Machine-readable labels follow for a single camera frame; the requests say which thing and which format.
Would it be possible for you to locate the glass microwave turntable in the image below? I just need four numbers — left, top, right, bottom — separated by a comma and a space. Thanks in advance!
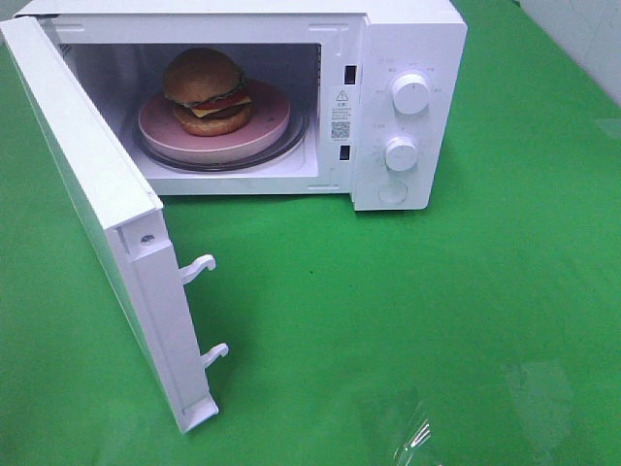
136, 115, 308, 173

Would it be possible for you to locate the lower white round knob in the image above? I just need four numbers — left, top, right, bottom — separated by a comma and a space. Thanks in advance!
384, 136, 419, 172

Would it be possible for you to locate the pink round plate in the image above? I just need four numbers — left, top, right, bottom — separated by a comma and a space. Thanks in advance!
139, 80, 291, 166

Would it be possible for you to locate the white microwave door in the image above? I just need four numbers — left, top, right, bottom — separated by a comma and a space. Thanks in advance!
1, 17, 228, 432

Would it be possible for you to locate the green table cover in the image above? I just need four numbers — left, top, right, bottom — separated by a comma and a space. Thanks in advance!
1, 1, 620, 465

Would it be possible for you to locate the white wall panel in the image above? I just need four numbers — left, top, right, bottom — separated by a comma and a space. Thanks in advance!
518, 0, 621, 103

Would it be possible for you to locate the white microwave oven body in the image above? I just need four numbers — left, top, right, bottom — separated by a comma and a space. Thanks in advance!
12, 1, 468, 211

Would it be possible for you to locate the toy burger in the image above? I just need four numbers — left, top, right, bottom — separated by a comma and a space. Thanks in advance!
163, 48, 252, 137

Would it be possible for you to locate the round white door button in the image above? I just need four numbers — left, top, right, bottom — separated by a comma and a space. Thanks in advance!
377, 181, 408, 205

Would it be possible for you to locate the upper white round knob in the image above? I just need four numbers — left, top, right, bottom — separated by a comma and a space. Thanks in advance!
390, 70, 430, 116

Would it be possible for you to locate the white round knob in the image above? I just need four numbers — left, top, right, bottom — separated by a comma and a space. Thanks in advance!
390, 70, 430, 116
384, 136, 419, 172

